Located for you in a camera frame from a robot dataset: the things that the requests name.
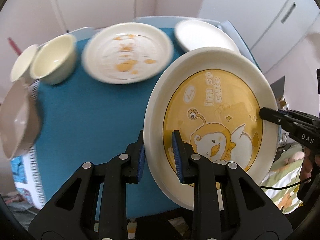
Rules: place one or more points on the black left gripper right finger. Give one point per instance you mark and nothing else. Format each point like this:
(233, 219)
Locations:
(228, 204)

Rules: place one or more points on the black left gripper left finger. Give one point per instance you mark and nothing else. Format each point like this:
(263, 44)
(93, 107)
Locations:
(91, 204)

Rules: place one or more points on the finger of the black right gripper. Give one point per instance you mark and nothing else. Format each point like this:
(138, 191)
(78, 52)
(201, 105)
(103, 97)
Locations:
(282, 118)

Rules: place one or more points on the yellow cartoon chick plate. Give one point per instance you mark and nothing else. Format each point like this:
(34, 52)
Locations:
(212, 96)

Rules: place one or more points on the cream round bowl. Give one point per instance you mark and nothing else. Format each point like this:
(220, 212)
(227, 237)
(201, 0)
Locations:
(55, 61)

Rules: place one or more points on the white round bowl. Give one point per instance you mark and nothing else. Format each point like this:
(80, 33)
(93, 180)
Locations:
(21, 67)

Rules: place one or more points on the person right hand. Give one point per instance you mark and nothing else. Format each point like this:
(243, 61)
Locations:
(310, 158)

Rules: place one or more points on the white wardrobe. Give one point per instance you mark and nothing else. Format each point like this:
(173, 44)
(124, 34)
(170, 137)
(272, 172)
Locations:
(270, 28)

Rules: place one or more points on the beige square bowl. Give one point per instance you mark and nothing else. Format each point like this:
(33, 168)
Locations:
(20, 122)

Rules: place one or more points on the plain white plate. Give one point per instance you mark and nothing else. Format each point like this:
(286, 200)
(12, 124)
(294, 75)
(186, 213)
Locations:
(195, 34)

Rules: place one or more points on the pink broom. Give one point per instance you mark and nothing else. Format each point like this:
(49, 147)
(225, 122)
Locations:
(14, 46)

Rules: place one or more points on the white door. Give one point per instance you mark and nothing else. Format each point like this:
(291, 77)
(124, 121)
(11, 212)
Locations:
(75, 14)

